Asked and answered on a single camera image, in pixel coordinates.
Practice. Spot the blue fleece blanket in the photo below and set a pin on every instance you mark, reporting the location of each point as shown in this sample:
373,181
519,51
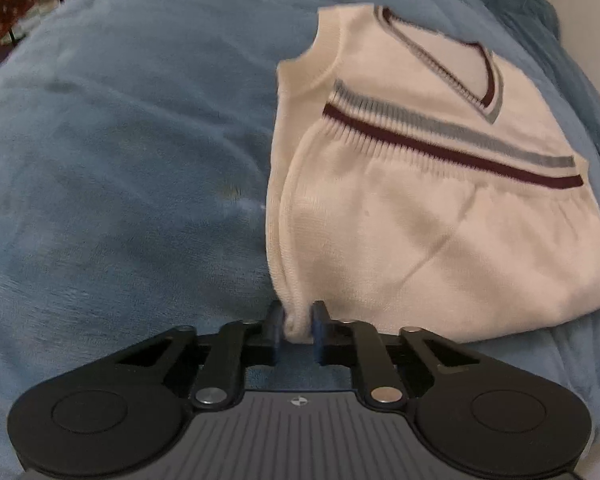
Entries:
130,160

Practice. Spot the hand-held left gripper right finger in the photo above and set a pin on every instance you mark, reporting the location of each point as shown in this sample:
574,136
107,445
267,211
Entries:
317,340

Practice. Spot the cream knit vest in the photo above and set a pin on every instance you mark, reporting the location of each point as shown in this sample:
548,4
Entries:
405,185

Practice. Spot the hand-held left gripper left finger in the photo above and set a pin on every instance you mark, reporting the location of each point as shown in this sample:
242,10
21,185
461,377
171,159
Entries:
279,340

